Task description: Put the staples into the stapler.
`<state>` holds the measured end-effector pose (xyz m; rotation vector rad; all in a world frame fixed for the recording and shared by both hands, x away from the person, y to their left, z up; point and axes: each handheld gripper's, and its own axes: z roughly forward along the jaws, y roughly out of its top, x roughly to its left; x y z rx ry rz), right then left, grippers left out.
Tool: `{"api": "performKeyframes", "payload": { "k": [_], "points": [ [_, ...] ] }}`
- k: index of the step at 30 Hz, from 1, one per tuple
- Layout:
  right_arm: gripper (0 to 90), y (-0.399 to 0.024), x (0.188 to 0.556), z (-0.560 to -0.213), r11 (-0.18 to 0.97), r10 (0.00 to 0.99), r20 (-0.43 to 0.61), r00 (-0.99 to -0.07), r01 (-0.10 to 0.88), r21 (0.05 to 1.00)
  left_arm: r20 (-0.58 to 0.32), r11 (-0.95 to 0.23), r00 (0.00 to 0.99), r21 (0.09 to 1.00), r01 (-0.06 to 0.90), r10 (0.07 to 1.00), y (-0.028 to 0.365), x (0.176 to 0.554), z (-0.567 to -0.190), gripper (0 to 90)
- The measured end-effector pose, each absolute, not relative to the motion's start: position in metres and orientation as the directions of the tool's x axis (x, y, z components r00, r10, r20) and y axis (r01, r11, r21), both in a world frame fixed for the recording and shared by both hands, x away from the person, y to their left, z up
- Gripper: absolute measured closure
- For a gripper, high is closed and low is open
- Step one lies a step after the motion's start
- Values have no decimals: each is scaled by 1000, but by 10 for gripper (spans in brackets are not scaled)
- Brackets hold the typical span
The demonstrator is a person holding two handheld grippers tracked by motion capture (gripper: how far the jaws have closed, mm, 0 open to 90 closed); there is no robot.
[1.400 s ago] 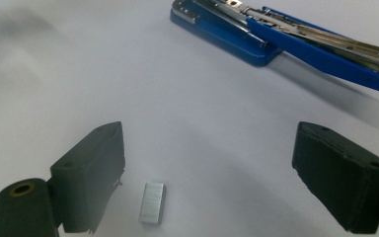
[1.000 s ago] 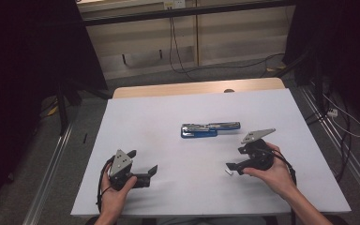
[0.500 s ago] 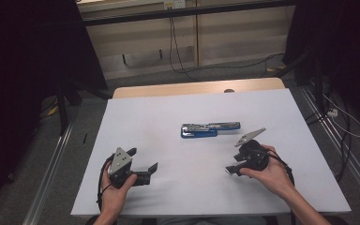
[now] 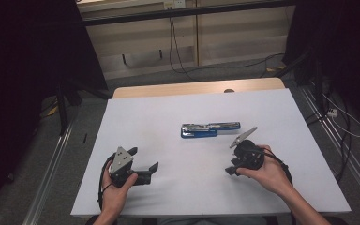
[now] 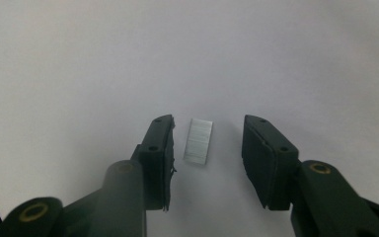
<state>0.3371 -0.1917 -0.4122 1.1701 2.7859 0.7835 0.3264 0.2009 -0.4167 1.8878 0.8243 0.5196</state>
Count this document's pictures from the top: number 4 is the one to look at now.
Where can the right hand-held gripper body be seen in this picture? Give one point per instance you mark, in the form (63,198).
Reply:
(248,154)

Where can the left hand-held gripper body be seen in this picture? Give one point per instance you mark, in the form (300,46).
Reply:
(121,161)

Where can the blue stapler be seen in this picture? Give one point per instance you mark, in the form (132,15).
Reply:
(198,133)

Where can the person's right hand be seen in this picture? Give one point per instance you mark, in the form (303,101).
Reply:
(272,175)

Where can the person's left hand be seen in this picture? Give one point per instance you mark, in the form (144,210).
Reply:
(115,198)

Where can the white table sheet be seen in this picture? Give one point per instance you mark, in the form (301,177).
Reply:
(200,193)

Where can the wooden table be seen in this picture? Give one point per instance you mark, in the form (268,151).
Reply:
(168,89)

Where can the black metal stand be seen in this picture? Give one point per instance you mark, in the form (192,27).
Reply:
(63,109)
(318,87)

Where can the yellow floor tape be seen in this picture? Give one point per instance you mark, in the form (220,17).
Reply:
(53,111)

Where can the white power adapter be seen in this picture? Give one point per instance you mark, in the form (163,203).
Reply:
(332,112)

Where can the black curtain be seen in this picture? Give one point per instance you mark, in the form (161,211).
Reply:
(340,47)

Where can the black horizontal bar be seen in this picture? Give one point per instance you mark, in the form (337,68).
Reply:
(181,12)

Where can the aluminium floor rail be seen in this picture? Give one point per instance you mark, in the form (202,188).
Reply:
(350,159)
(48,178)

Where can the white wall socket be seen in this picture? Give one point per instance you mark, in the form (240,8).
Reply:
(174,3)

